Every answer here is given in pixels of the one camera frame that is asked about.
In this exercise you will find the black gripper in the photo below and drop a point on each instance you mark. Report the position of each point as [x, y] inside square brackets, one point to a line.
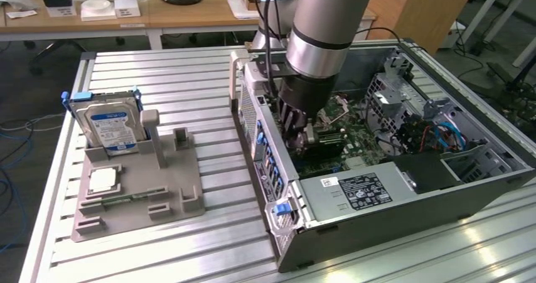
[305, 94]

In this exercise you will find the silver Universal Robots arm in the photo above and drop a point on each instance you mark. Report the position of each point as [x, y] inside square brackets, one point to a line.
[323, 19]

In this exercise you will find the metal socket cover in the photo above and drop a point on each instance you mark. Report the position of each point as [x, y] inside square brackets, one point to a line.
[349, 107]

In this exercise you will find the green motherboard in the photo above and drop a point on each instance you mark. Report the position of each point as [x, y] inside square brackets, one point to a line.
[360, 138]

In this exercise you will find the silver perforated drive cage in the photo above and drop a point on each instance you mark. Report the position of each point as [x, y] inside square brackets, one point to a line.
[389, 107]

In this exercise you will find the white paper stack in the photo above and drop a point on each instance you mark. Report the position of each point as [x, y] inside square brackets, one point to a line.
[240, 8]

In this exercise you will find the grey power supply unit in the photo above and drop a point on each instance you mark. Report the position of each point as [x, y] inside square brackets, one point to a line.
[356, 189]

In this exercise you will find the blue case latch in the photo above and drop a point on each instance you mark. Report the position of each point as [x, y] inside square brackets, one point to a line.
[280, 209]

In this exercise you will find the wooden cabinet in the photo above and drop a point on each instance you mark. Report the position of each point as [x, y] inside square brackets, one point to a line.
[419, 13]

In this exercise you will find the wooden desk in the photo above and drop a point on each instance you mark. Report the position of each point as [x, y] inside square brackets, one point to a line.
[188, 16]

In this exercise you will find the dark grey open PC case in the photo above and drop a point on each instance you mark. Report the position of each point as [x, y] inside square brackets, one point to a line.
[376, 232]

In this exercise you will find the hard disk with blue carrier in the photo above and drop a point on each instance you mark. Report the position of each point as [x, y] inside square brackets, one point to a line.
[111, 129]

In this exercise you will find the plain white box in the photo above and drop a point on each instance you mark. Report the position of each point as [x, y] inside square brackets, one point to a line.
[125, 8]

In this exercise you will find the green RAM stick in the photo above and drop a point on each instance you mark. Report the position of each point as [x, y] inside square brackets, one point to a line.
[125, 199]

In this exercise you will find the grey parts rack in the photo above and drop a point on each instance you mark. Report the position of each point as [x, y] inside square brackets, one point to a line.
[137, 211]

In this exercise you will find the silver CPU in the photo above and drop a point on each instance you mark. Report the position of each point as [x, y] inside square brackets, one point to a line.
[103, 179]

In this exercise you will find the white box with black top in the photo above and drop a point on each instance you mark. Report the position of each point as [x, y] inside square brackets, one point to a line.
[60, 10]

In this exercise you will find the white paper slip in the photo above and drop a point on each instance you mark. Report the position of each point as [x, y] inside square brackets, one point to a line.
[20, 13]

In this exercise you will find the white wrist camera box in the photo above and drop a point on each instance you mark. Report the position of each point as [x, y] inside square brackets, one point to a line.
[255, 72]

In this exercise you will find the white table leg frame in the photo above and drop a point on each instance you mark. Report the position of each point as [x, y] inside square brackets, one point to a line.
[481, 29]

